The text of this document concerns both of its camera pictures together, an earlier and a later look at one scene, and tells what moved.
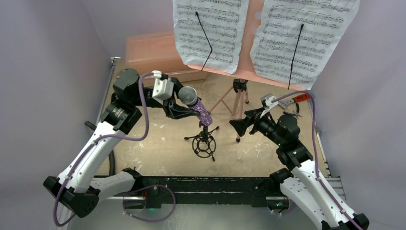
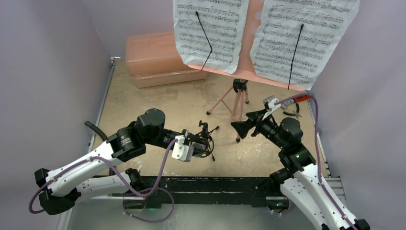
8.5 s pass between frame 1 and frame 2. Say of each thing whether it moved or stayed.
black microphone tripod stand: stayed
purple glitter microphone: moved
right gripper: stayed
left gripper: moved
